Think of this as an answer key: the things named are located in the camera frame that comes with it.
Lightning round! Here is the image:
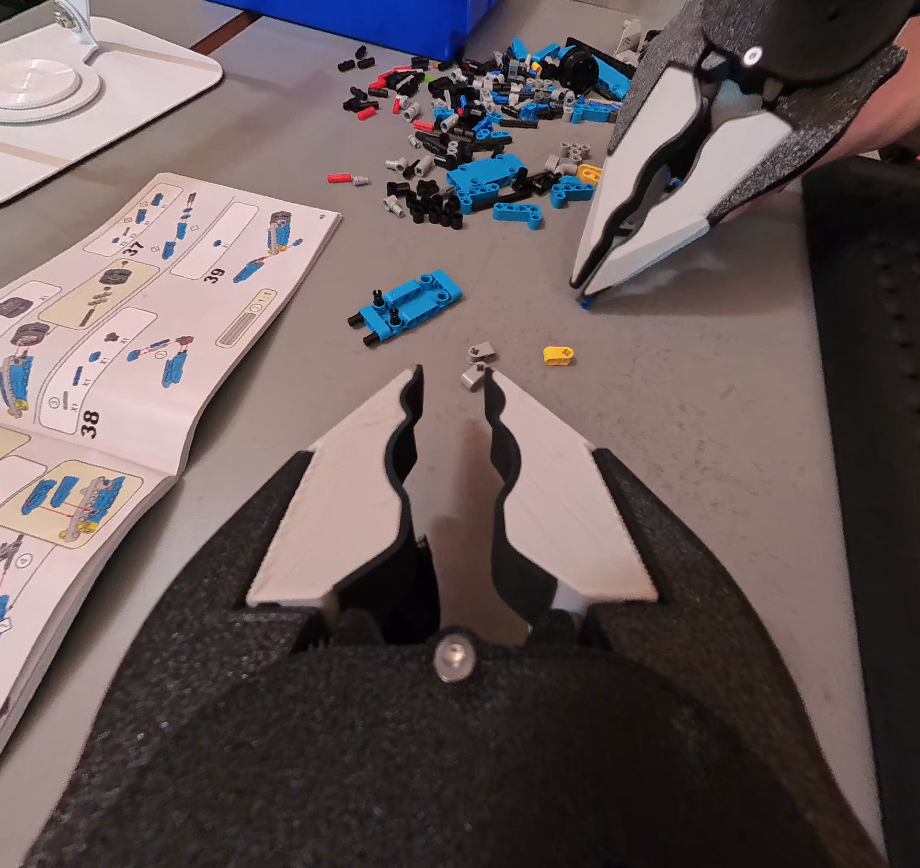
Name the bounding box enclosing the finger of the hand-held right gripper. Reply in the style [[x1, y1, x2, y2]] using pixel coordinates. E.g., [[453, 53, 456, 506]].
[[569, 65, 704, 290], [581, 112, 795, 301]]

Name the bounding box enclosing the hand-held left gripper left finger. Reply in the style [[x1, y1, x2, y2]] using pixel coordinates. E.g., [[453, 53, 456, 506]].
[[245, 365, 441, 645]]

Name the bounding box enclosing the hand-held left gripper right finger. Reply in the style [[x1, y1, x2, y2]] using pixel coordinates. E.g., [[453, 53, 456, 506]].
[[483, 367, 660, 628]]

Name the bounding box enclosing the pile of building block pieces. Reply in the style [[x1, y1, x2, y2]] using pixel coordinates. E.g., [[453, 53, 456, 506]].
[[341, 37, 649, 234]]

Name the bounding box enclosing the blue block piece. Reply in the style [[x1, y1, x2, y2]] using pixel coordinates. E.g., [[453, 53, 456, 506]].
[[347, 271, 463, 347]]

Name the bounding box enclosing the person's right forearm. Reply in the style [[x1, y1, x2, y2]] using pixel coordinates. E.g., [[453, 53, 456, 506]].
[[827, 67, 920, 165]]

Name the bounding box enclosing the grey desk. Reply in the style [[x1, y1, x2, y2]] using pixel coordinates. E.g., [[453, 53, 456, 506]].
[[0, 0, 892, 868]]

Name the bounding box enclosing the instruction booklet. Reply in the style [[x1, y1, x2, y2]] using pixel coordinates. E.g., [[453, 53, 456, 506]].
[[0, 173, 343, 755]]

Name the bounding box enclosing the white laptop stand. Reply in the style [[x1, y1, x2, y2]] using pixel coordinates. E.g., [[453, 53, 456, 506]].
[[0, 0, 224, 205]]

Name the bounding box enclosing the black ring tyre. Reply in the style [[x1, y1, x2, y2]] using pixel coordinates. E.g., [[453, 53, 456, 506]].
[[559, 45, 599, 91]]

